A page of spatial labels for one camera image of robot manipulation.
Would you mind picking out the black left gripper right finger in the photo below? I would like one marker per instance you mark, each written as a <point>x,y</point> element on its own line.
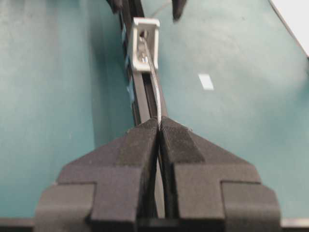
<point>209,189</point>

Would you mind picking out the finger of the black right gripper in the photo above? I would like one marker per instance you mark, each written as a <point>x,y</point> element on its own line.
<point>118,6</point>
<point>178,8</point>

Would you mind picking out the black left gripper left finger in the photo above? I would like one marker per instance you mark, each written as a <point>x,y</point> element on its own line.
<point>107,190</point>

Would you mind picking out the grey metal fitting red label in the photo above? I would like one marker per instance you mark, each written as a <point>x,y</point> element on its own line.
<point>143,44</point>

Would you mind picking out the pale tape patch on table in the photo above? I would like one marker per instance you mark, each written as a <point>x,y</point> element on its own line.
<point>206,81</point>

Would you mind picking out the long black aluminium rail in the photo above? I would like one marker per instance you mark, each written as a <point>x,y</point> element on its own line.
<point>145,91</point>

